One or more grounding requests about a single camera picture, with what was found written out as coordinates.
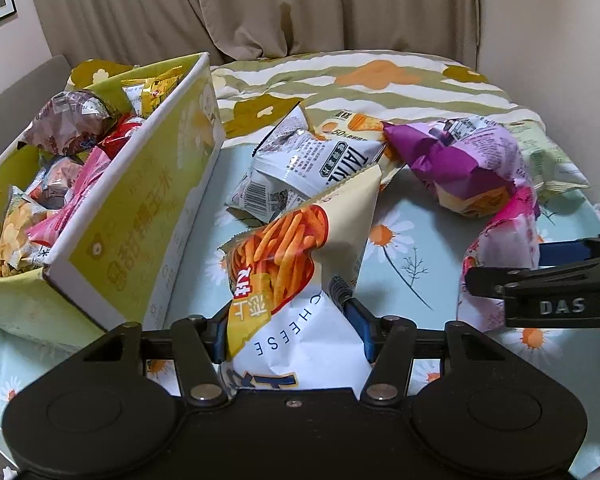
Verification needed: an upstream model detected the floral striped duvet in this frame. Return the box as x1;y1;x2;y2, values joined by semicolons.
65;50;546;148

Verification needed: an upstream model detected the grey white snack bag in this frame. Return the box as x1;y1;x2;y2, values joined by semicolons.
225;170;301;223
252;105;388;196

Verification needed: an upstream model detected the yellow-green cardboard box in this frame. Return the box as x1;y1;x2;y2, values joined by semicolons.
0;51;227;346

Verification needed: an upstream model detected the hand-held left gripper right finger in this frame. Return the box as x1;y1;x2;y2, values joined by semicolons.
328;275;518;407

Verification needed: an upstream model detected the grey bed headboard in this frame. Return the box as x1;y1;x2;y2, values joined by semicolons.
0;55;73;181

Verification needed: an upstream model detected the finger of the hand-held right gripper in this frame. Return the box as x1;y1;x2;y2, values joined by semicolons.
465;257;600;301
539;232;600;265

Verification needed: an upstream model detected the pale green snack bag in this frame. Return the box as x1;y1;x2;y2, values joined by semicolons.
500;120;592;206

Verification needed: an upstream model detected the beige curtain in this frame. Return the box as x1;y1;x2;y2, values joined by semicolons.
25;0;481;68

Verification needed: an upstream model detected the pile of mixed snack packets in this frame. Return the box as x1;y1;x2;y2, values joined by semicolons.
0;72;186;278

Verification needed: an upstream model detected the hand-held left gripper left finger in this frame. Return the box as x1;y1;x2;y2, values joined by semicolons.
60;314;229;407

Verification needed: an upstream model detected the purple snack bag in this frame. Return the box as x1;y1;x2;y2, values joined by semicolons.
382;116;528;218

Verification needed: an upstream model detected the pink snack bag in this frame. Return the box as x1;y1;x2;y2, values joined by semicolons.
457;185;543;333

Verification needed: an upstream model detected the cheese stick snack bag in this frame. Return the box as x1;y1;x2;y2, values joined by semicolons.
219;165;382;393

